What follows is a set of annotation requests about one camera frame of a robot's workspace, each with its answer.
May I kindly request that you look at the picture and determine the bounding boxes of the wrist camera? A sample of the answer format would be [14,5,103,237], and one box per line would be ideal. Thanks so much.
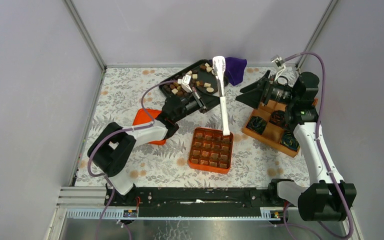
[270,55,286,80]
[177,74,192,93]

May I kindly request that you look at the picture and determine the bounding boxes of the orange chocolate box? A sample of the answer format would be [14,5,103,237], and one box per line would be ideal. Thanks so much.
[187,127,234,174]

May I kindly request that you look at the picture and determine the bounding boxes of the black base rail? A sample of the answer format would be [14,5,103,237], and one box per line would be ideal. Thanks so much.
[104,186,287,219]

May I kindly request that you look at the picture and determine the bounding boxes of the wooden compartment organizer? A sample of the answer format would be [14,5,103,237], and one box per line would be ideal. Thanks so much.
[242,100,300,157]

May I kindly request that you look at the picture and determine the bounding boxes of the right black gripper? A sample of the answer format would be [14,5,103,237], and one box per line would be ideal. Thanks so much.
[235,70,298,110]

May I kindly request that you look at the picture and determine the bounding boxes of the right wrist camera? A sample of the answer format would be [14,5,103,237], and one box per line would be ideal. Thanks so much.
[270,55,286,80]

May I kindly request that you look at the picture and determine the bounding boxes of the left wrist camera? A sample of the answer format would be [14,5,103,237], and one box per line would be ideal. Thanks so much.
[177,74,192,93]

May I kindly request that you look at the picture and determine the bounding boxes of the dark rolled cloth front-right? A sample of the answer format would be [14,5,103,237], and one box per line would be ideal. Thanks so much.
[280,131,300,152]

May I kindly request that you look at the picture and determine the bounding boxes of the dark rolled cloth middle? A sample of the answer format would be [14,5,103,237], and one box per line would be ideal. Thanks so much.
[269,110,287,128]

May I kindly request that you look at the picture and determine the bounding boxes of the floral table mat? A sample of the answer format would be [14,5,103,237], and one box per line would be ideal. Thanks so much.
[75,67,310,187]

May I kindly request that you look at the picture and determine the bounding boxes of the white metal tongs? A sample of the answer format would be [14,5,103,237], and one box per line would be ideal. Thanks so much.
[212,56,231,136]

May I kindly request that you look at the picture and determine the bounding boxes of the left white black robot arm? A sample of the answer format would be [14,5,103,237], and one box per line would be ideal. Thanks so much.
[87,96,201,206]

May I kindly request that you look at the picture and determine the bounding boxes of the purple cloth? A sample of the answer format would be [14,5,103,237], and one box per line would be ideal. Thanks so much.
[224,57,248,87]

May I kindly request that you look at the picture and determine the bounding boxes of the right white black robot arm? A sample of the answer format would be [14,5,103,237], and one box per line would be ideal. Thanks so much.
[235,71,357,222]

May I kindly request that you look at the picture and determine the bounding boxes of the white oval chocolate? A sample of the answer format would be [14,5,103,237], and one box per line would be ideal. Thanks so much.
[206,87,214,93]

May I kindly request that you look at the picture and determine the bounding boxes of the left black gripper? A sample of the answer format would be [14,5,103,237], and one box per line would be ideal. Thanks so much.
[172,85,223,123]

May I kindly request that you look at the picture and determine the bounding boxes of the orange box lid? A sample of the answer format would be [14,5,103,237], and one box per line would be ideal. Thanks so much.
[132,108,167,146]

